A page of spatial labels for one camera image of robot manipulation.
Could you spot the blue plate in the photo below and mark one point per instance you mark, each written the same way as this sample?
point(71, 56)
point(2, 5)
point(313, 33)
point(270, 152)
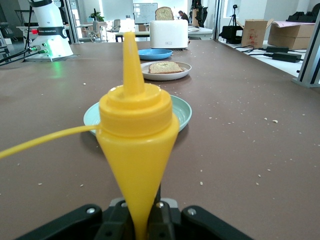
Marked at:
point(155, 53)

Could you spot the dark-crust bread slice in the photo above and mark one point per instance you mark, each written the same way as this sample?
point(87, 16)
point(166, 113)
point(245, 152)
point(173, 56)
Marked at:
point(163, 13)

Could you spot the black bag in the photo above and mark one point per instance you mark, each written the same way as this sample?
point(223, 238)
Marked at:
point(231, 35)

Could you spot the beige plate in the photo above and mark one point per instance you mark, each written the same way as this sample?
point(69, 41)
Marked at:
point(162, 76)

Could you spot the open cardboard box red print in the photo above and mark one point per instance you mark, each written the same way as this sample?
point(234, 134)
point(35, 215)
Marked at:
point(252, 35)

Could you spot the pink sheet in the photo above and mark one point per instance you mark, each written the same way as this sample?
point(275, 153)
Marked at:
point(295, 23)

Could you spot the large plain cardboard box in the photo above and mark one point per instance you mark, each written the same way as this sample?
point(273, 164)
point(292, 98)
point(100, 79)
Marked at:
point(287, 37)

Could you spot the aluminium frame post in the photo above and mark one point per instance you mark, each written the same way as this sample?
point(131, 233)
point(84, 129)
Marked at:
point(311, 55)

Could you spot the white toaster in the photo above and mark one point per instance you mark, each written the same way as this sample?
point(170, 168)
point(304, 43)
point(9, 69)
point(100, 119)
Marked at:
point(167, 33)

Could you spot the light-crust bread slice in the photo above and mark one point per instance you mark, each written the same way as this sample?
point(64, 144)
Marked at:
point(165, 67)

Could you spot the white desk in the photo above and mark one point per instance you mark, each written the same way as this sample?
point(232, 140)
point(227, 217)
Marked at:
point(202, 31)

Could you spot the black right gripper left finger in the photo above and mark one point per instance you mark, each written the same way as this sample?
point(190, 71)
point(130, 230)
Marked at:
point(75, 225)

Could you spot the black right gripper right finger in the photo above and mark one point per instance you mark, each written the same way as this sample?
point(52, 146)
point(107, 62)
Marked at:
point(200, 225)

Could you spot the black power brick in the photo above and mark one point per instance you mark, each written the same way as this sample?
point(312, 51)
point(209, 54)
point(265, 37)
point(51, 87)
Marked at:
point(287, 57)
point(277, 49)

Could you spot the black camera tripod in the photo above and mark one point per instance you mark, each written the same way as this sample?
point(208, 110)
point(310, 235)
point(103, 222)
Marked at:
point(234, 7)

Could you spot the pale green plate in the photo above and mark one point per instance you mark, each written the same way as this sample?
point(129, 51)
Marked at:
point(182, 112)

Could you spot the white office chair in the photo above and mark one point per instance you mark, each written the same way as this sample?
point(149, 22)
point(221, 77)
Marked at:
point(95, 27)

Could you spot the green potted plant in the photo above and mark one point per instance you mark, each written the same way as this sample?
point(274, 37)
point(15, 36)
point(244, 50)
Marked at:
point(96, 16)

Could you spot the small bread crumb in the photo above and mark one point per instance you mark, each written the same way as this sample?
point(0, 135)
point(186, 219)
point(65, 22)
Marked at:
point(275, 121)

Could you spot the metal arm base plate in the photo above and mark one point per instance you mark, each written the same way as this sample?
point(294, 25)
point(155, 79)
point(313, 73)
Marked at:
point(67, 57)

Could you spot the yellow squeeze bottle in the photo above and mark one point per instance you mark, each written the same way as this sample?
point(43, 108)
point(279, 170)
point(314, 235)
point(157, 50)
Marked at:
point(140, 150)

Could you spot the whiteboard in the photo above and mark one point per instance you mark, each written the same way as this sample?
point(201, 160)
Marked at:
point(143, 12)

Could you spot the seated person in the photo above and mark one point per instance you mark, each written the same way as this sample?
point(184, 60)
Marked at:
point(184, 17)

